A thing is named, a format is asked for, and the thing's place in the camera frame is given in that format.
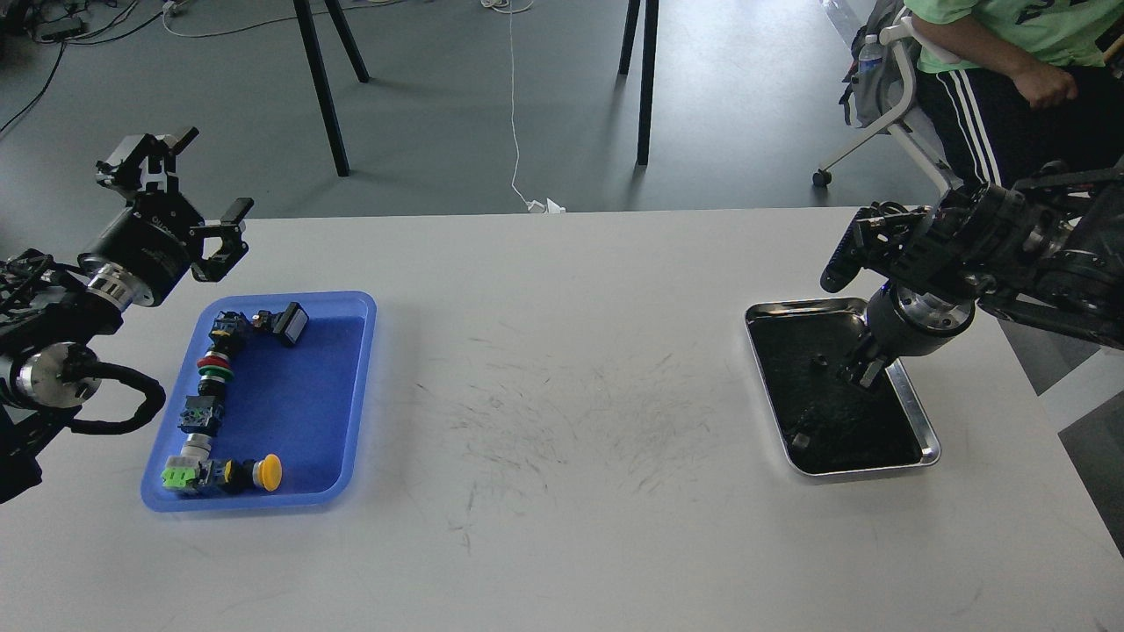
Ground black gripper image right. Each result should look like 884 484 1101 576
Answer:
840 283 976 391

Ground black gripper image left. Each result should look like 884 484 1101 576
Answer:
79 127 256 305

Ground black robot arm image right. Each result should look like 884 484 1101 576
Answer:
821 162 1123 391

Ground silver metal tray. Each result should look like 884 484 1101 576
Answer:
744 298 942 478

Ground blue plastic tray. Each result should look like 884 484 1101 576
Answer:
141 291 377 512

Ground black square push button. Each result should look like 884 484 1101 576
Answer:
270 301 309 347

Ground red green push button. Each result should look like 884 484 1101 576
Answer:
197 353 235 398

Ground black table legs left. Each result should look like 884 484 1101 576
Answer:
293 1 371 177

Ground black table legs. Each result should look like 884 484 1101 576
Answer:
617 0 659 168
293 1 371 177

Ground white office chair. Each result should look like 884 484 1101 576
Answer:
812 7 960 193

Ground black green contact block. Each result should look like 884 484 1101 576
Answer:
179 395 225 437

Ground grey backpack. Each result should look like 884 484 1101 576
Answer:
839 1 922 127

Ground yellow mushroom push button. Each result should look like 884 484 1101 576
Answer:
250 453 284 493

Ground plastic water bottle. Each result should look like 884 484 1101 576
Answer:
855 33 883 76

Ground person in green shirt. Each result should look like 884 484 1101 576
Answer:
904 1 1123 188

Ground black table legs right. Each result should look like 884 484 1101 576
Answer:
617 0 659 168

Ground black blue yellow switch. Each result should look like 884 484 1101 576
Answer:
209 312 252 356

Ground black braided cable left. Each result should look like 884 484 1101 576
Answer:
66 362 167 436

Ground floor cables and power strip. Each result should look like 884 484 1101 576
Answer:
0 0 190 133

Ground green block switch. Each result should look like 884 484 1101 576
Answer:
161 464 200 495

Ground white cable on floor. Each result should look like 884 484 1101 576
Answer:
479 0 566 214

